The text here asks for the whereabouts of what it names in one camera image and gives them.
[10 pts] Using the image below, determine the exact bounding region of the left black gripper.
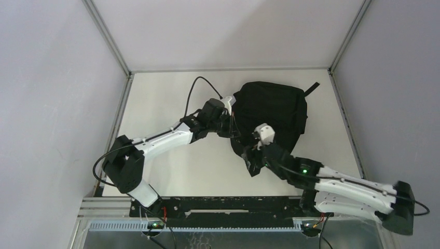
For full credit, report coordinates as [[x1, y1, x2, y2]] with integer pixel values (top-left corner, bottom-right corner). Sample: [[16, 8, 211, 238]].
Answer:
[[208, 111, 240, 138]]

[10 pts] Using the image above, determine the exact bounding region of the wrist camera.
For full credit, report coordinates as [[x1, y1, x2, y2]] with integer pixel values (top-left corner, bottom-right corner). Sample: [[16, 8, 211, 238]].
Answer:
[[220, 95, 236, 116], [254, 123, 276, 146]]

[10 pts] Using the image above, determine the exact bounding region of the black backpack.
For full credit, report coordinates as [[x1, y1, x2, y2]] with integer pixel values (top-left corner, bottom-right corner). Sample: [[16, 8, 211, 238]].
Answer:
[[230, 81, 320, 176]]

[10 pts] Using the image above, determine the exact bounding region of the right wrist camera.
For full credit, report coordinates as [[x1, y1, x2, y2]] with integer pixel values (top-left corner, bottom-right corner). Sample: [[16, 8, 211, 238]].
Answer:
[[254, 123, 276, 146]]

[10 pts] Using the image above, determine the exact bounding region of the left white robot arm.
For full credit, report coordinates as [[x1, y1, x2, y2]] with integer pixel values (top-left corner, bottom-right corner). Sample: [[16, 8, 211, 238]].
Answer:
[[100, 96, 236, 216]]

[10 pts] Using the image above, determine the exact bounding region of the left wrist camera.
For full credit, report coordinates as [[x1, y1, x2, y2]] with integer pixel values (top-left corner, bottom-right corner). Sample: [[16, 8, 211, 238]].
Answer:
[[220, 95, 236, 116]]

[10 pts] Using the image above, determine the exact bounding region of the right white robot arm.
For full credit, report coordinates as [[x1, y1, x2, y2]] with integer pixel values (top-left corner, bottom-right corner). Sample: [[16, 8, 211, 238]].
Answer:
[[258, 143, 415, 236]]

